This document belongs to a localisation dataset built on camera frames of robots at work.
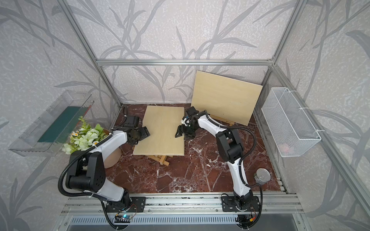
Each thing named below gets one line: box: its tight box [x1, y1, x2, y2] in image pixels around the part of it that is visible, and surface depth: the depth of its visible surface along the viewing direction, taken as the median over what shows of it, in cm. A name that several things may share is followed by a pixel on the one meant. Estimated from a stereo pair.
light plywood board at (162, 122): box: [132, 105, 185, 156], surface depth 94 cm
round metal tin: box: [253, 167, 271, 185], surface depth 80 cm
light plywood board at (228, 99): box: [191, 70, 264, 127], surface depth 97 cm
